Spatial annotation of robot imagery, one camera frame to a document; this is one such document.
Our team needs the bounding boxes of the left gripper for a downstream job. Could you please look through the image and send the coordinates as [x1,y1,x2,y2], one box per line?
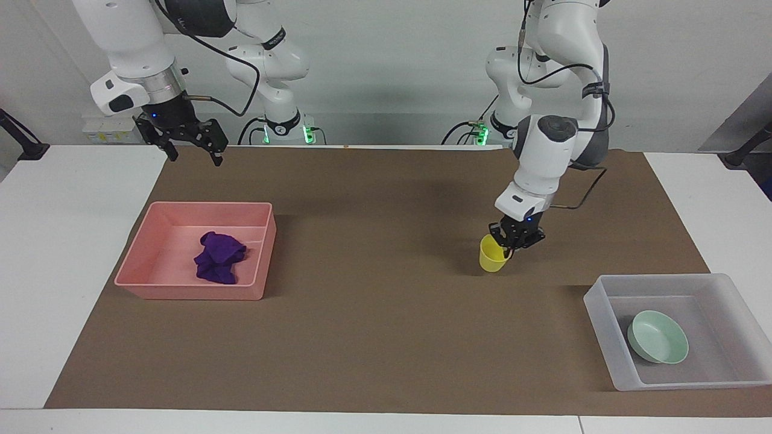
[488,211,547,261]

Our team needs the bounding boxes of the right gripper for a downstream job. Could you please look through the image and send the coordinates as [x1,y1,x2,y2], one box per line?
[133,96,229,168]

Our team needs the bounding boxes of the yellow plastic cup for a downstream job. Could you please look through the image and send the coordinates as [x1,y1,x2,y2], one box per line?
[479,233,514,274]

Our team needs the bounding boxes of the purple crumpled cloth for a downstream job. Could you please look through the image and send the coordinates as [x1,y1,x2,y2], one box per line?
[193,230,248,286]

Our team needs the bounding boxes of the pink plastic bin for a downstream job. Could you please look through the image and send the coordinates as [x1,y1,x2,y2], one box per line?
[113,201,278,301]

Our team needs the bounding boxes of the black stand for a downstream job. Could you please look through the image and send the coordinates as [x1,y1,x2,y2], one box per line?
[723,119,772,170]
[0,108,51,162]

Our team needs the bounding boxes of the translucent white plastic bin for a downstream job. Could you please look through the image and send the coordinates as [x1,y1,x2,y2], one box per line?
[583,272,772,392]

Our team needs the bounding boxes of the light green bowl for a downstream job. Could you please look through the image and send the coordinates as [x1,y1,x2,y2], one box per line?
[626,309,690,365]

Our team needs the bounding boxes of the black cable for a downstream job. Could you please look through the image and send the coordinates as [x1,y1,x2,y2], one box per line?
[550,162,608,211]
[237,116,267,146]
[153,0,262,118]
[440,95,501,146]

